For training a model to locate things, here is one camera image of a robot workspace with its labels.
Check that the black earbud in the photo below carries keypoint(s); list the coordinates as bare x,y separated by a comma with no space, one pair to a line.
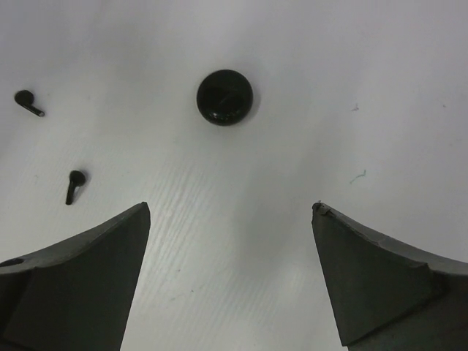
25,99
77,179

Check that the round black earbud case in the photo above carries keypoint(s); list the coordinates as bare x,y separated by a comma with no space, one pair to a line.
225,97

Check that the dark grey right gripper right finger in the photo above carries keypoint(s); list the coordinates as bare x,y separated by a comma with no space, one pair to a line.
386,294

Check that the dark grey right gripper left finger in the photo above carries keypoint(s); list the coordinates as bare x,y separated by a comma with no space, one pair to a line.
76,294

